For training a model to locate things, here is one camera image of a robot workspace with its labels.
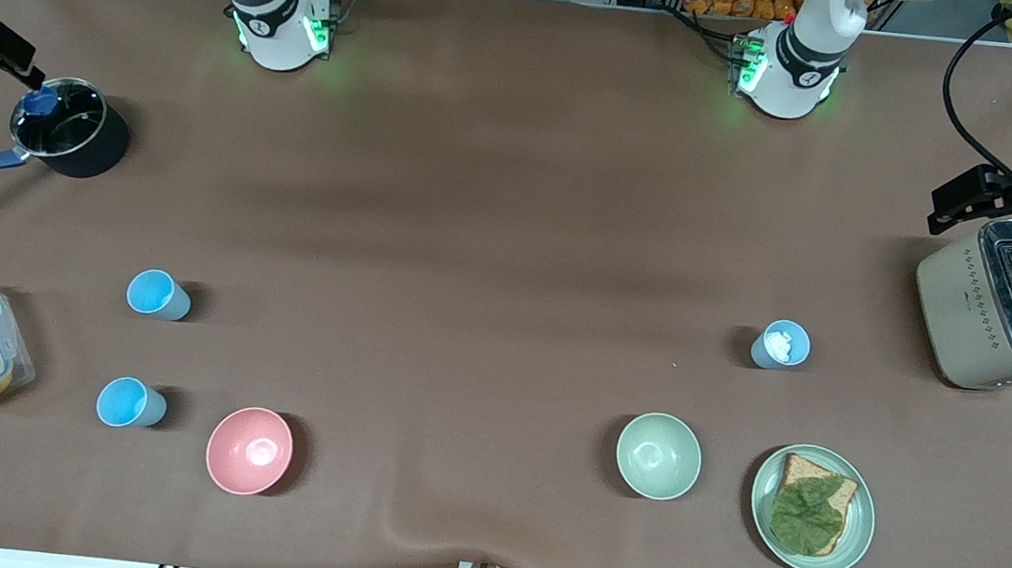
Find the beige chrome toaster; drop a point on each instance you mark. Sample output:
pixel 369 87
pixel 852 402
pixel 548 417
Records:
pixel 954 312

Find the pink bowl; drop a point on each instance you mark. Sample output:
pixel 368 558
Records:
pixel 249 450

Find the pale blue plastic cup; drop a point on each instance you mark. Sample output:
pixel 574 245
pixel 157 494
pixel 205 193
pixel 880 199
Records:
pixel 799 338

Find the pale green bowl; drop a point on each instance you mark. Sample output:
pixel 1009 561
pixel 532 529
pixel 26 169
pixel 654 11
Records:
pixel 658 456

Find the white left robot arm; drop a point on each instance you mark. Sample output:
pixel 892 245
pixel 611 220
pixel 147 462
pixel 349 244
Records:
pixel 797 61

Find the green lettuce leaf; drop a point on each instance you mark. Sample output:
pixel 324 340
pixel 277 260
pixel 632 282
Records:
pixel 806 515

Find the pale green plate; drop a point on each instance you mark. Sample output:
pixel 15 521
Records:
pixel 861 528

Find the white crumpled paper ball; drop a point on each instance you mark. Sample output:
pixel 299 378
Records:
pixel 778 345

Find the brown bread slice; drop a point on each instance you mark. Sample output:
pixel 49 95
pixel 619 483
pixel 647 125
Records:
pixel 802 468

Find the glass lid blue knob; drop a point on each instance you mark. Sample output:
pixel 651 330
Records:
pixel 66 130

